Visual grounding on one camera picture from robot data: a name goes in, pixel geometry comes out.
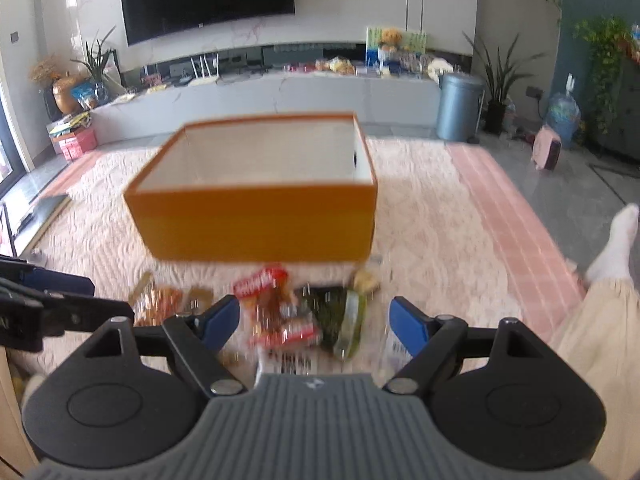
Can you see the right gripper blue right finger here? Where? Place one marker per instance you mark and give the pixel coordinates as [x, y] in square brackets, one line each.
[432, 344]

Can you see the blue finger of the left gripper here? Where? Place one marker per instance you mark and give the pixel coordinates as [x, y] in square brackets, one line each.
[37, 277]
[63, 311]

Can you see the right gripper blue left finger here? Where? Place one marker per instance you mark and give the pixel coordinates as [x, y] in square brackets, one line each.
[195, 341]

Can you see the orange Mimi snack bag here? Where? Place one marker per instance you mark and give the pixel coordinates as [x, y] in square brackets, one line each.
[153, 302]

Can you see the red brown meat snack pack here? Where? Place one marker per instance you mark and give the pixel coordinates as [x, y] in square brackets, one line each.
[275, 317]

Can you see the white spicy strips pack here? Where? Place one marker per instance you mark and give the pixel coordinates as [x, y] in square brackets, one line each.
[285, 362]

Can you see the dark green snack pack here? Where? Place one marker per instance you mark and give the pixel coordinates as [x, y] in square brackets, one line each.
[339, 312]

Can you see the clear pack white candies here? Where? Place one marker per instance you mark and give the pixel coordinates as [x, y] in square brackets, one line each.
[393, 356]

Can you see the dark notebook on table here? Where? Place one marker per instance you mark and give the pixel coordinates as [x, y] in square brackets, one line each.
[37, 221]

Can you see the pink cardboard box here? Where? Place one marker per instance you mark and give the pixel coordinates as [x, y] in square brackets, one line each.
[75, 144]

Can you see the person leg white sock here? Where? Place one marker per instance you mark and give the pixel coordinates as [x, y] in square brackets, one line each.
[599, 340]

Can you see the orange cardboard box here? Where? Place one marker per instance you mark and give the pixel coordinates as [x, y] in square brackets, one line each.
[263, 188]

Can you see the brown ceramic vase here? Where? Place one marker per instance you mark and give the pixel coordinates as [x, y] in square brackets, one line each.
[62, 92]

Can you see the small potted plant left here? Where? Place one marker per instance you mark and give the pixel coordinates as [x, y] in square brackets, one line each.
[96, 58]

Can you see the pink small heater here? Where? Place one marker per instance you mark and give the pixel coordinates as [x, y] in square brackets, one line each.
[547, 148]

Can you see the white wifi router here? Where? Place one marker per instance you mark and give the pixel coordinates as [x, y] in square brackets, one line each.
[205, 69]

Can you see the grey pedal trash bin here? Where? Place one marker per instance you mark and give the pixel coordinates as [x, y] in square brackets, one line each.
[461, 102]

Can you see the white long tv cabinet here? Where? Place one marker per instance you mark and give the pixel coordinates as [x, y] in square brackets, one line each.
[387, 101]

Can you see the blue water jug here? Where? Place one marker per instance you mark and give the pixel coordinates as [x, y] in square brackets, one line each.
[563, 114]

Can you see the tall green potted plant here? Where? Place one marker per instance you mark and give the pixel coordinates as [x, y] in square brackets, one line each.
[501, 71]

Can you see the teddy bear toy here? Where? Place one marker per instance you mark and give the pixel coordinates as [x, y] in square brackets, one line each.
[390, 40]

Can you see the trailing green ivy plant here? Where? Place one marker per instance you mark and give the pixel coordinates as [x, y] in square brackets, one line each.
[610, 40]

